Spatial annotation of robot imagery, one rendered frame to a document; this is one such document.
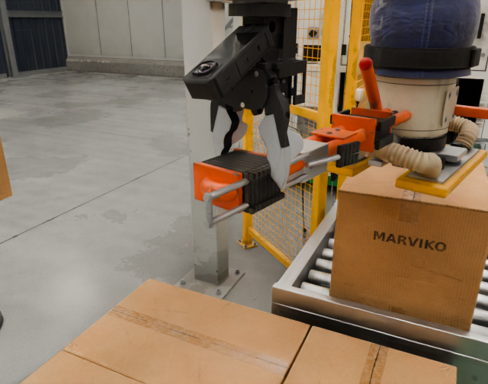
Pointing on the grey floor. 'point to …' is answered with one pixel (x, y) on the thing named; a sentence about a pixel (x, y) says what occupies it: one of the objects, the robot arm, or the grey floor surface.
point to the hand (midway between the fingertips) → (246, 175)
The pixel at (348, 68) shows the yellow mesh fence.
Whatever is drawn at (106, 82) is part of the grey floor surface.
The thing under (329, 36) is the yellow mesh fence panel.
